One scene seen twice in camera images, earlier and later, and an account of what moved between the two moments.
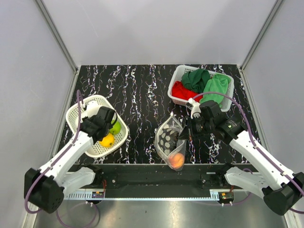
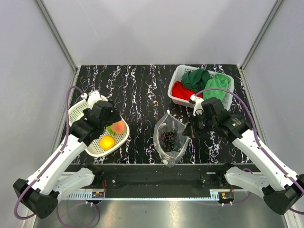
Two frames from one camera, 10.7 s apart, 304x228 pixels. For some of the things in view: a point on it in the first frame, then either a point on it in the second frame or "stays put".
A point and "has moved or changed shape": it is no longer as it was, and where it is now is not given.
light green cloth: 217,83 stays put
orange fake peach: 176,160 -> 118,127
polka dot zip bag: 168,143 has moved or changed shape
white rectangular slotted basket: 176,76 stays put
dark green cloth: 195,80 stays put
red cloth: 179,90 stays put
